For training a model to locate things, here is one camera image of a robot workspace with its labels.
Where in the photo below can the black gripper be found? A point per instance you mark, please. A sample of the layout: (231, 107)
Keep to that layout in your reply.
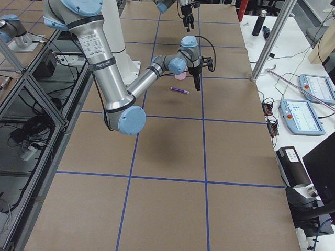
(194, 71)
(186, 11)

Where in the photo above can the purple highlighter pen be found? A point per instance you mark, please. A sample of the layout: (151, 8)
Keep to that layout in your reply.
(179, 90)

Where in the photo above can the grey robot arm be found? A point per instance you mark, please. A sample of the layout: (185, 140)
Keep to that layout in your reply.
(90, 21)
(164, 5)

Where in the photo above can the pink mesh pen holder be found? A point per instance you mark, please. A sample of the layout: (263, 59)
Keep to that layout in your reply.
(180, 77)

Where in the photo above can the black water bottle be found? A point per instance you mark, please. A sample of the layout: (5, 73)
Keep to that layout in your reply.
(259, 23)

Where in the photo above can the metal rod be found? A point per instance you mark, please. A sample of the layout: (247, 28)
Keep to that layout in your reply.
(309, 96)

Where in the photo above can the near teach pendant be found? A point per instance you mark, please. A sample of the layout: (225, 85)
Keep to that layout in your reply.
(301, 118)

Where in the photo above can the teach pendant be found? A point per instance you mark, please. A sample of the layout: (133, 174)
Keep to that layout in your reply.
(301, 118)
(318, 86)

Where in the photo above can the far teach pendant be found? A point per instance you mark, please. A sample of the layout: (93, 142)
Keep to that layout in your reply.
(318, 86)

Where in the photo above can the black box with label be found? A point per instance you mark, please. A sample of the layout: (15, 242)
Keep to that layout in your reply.
(292, 170)

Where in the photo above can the black monitor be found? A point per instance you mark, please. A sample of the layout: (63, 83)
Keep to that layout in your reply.
(319, 163)

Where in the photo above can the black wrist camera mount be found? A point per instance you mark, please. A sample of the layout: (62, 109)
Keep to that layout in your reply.
(207, 62)

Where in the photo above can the white pedestal column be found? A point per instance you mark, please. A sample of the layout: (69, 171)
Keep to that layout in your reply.
(128, 68)

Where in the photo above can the aluminium frame post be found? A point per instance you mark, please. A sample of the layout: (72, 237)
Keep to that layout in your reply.
(276, 30)

